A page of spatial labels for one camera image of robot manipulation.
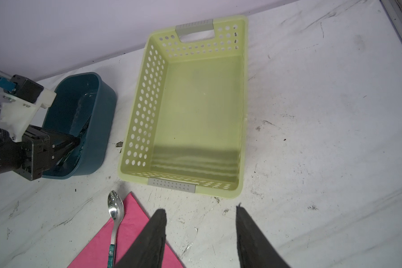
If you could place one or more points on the light green perforated basket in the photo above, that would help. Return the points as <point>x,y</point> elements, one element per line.
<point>188,122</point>

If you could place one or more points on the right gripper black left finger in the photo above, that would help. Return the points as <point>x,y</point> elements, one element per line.
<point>147,251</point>

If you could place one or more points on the pink paper napkin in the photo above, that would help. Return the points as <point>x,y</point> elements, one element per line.
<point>95,253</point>

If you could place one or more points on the spoon with teal handle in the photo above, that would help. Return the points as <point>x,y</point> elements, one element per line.
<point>117,212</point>

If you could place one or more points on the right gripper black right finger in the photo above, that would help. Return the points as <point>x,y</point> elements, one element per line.
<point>254,249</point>

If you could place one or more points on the dark teal plastic tub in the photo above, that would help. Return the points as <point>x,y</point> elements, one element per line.
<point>78,97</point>

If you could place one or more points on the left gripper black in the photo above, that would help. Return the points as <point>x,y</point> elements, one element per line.
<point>35,153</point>

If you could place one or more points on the knife with teal handle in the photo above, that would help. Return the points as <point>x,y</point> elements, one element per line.
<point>80,135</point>

